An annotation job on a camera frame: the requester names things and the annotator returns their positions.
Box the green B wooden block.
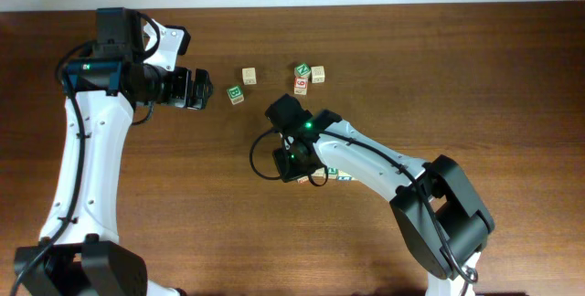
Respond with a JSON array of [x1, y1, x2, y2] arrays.
[[227, 85, 244, 105]]

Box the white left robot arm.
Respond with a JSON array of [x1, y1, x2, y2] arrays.
[[13, 7, 213, 295]]

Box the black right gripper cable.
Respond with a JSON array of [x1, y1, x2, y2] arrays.
[[249, 127, 330, 188]]

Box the green N wooden block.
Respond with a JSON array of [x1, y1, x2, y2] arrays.
[[293, 63, 312, 79]]

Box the red 6 wooden block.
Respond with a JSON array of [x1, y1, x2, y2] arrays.
[[293, 77, 309, 95]]

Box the plain butterfly wooden block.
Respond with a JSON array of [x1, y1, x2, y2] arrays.
[[311, 66, 325, 83]]

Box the green A wooden block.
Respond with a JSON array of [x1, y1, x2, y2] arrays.
[[327, 167, 338, 180]]

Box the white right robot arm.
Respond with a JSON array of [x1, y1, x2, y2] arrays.
[[265, 94, 495, 296]]

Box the number 2 blue block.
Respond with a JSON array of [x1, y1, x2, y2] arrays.
[[336, 170, 354, 181]]

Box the sailboat yellow I block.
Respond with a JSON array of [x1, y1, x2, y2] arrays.
[[312, 167, 326, 178]]

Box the red U wooden block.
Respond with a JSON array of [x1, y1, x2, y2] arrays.
[[296, 176, 310, 184]]

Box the plain E wooden block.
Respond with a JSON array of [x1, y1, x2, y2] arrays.
[[242, 68, 257, 85]]

